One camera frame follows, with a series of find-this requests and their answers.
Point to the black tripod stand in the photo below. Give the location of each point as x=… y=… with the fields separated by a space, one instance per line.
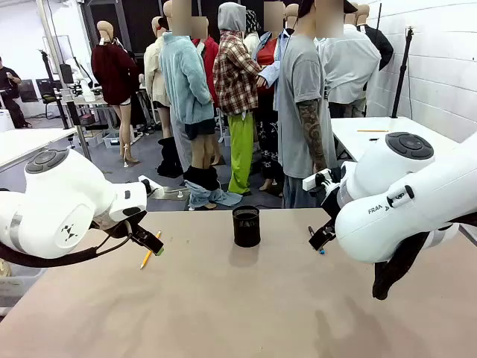
x=403 y=74

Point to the yellow pencil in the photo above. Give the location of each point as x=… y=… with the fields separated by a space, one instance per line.
x=146 y=259

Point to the person in grey t-shirt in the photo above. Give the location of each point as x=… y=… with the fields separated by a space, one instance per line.
x=298 y=93

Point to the clear plastic bin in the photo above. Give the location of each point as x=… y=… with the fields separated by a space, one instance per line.
x=18 y=283

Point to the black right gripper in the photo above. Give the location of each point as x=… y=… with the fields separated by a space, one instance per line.
x=331 y=205

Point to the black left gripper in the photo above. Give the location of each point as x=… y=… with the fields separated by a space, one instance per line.
x=119 y=223

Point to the tattooed right forearm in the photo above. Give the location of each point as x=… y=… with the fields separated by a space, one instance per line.
x=312 y=130

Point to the grey mannequin base plate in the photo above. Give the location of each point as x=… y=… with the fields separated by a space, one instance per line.
x=165 y=193

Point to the plaid hooded mannequin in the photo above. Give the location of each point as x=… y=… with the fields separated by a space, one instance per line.
x=236 y=74

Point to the black jacket mannequin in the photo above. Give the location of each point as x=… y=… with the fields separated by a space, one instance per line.
x=292 y=15

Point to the black mesh pen holder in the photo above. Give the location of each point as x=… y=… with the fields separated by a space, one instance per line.
x=246 y=229

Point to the white side table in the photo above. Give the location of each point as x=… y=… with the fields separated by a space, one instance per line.
x=410 y=128

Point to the blue-tipped pen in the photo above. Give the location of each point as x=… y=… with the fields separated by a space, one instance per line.
x=322 y=252

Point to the white shirt mannequin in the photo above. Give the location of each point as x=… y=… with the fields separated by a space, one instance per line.
x=348 y=71

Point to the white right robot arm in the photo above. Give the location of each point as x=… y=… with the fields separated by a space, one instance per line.
x=391 y=209

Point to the white workbench table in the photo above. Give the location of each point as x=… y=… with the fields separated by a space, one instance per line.
x=30 y=141

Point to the maroon sweater mannequin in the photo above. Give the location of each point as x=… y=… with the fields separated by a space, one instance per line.
x=112 y=74

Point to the cream jacket mannequin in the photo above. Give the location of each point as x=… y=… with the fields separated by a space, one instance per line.
x=153 y=71

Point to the person in black shirt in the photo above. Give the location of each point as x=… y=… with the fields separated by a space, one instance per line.
x=9 y=89

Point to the pencil on white table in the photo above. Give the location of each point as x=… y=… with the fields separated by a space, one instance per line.
x=372 y=131

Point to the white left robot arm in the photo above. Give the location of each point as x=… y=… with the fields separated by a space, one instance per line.
x=56 y=194

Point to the black suit mannequin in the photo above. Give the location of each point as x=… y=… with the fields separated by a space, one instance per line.
x=380 y=44

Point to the light blue fleece mannequin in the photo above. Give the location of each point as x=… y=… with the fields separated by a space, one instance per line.
x=184 y=82

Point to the red shirt blue jacket mannequin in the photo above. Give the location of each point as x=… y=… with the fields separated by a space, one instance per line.
x=269 y=59

